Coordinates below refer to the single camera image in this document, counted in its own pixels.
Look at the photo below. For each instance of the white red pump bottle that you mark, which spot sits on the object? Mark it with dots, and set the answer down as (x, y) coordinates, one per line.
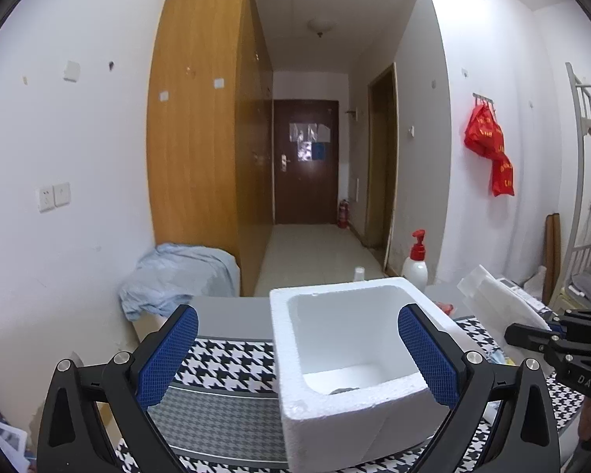
(414, 268)

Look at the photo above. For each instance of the grey sock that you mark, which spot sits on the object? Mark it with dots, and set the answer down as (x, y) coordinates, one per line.
(341, 390)

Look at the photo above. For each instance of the wall hook rack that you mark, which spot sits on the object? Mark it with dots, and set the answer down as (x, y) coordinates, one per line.
(485, 99)

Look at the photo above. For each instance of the light blue cloth pile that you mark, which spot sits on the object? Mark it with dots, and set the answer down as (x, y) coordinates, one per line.
(173, 274)

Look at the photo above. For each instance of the wooden wardrobe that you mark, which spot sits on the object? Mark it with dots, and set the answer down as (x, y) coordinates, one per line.
(208, 131)

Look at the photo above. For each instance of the blue spray bottle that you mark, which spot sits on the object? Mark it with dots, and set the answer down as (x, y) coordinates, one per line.
(359, 274)

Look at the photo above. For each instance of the wall socket pair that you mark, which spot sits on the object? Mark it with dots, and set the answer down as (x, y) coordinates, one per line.
(51, 197)

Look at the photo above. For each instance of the white tissue pack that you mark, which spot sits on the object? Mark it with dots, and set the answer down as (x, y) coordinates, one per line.
(497, 307)

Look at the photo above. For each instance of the red snack packet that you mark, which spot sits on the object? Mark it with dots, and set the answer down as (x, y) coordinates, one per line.
(446, 308)

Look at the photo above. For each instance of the wooden boards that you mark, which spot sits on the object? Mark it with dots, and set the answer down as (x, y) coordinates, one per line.
(551, 255)

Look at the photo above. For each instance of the white remote control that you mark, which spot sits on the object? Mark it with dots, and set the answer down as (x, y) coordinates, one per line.
(535, 304)

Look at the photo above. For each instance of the red fire extinguisher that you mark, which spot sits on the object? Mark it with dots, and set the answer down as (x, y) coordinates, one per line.
(343, 214)

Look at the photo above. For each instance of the white wall switch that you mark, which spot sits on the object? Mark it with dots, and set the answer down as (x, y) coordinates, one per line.
(72, 71)

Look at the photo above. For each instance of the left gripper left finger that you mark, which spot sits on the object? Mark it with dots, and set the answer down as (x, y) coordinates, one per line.
(72, 435)

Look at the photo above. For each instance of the houndstooth table mat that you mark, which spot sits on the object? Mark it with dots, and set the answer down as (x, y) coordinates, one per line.
(221, 412)

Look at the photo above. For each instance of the dark brown door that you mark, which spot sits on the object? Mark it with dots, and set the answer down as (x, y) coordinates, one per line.
(306, 161)

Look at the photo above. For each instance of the ceiling lamp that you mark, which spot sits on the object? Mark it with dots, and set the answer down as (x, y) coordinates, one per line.
(321, 26)

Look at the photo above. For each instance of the white styrofoam box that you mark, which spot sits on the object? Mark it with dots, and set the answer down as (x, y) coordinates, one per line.
(346, 335)

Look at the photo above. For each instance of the red hanging bags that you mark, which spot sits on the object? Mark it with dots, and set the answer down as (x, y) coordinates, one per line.
(484, 137)

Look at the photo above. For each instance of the wooden door frame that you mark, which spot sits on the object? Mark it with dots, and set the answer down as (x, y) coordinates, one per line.
(382, 164)

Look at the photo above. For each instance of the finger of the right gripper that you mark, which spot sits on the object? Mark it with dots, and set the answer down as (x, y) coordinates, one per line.
(527, 337)
(559, 323)

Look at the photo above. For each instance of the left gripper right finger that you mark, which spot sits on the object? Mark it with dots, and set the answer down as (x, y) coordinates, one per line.
(523, 436)

